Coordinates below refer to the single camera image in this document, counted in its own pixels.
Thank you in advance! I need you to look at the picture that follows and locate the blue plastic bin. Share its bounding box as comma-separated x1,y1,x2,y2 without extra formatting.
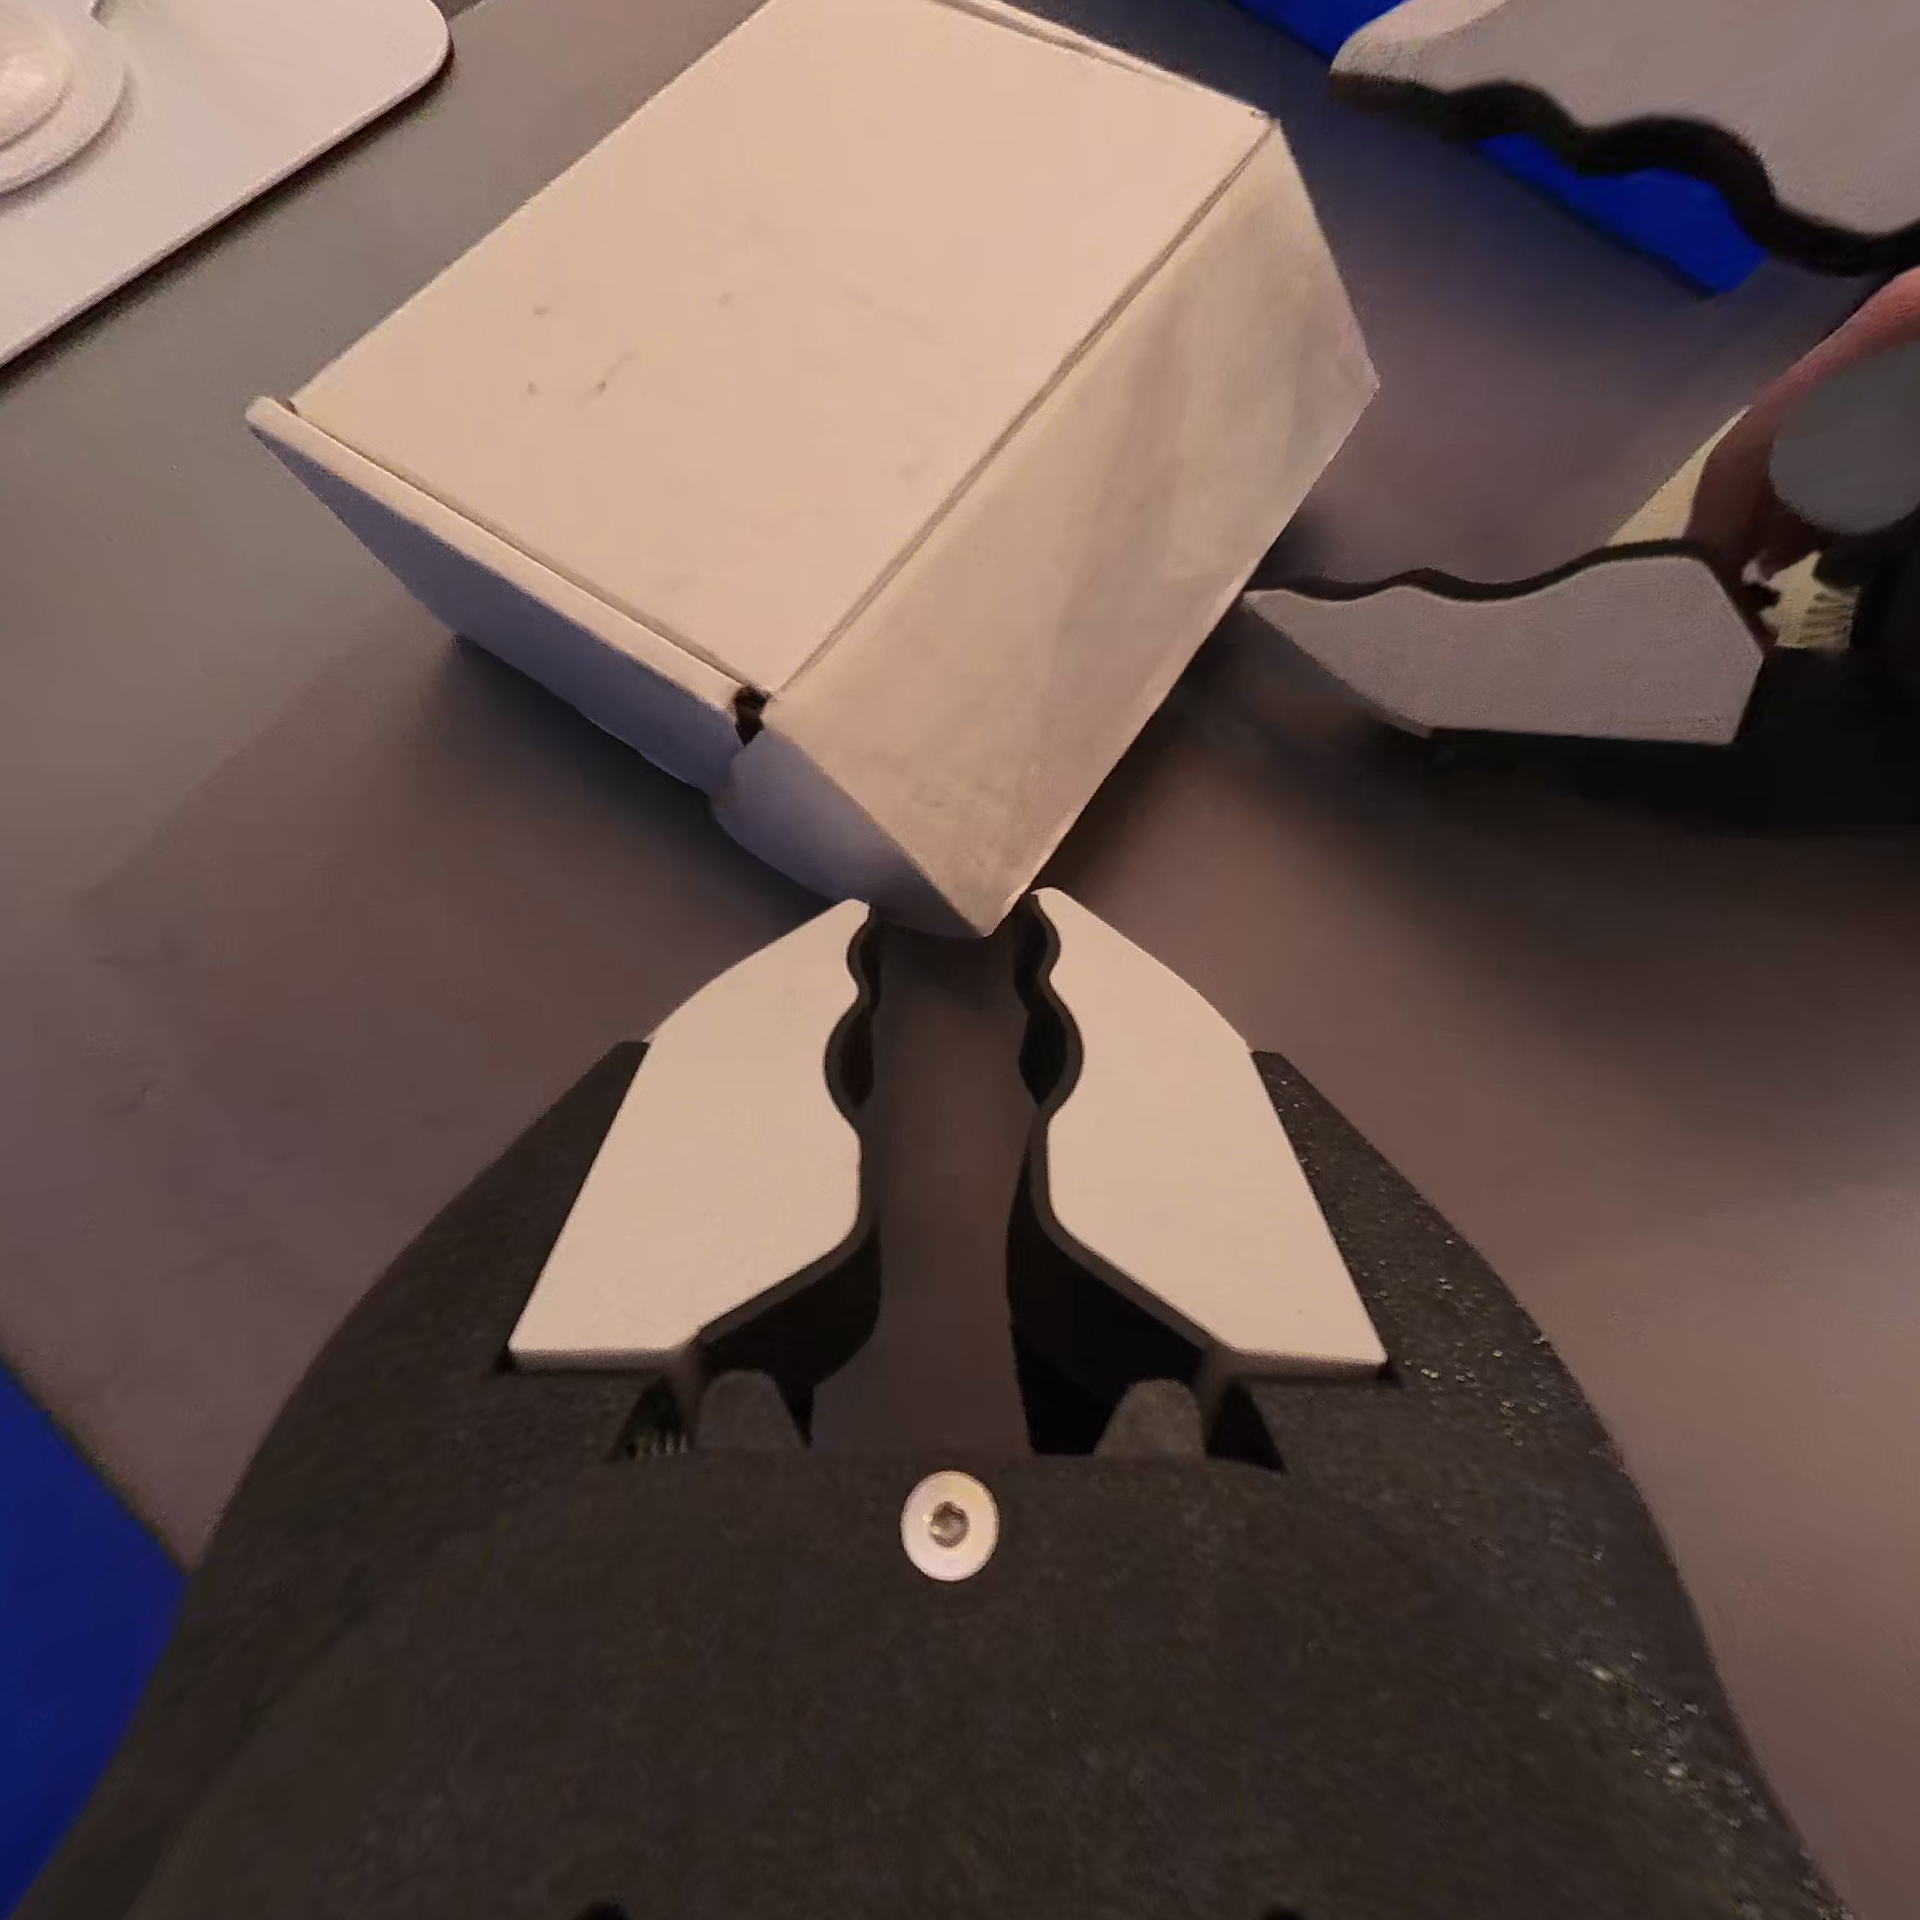
0,1359,191,1920
1231,0,1771,298

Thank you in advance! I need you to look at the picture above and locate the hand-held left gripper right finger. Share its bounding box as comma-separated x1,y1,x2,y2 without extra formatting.
1008,885,1393,1395

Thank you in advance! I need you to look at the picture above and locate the person's right hand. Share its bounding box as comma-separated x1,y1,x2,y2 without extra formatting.
1727,267,1920,570

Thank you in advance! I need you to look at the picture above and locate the document stand with white base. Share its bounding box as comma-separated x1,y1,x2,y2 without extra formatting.
0,0,452,368

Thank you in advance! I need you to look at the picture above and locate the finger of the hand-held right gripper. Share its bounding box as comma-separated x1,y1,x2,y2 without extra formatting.
1328,0,1920,281
1241,537,1771,748

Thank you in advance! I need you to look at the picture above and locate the white cardboard mailer box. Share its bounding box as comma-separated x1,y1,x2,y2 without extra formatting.
247,0,1379,945

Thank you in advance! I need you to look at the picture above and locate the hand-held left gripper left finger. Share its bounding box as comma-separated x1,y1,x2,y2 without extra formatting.
508,897,889,1427

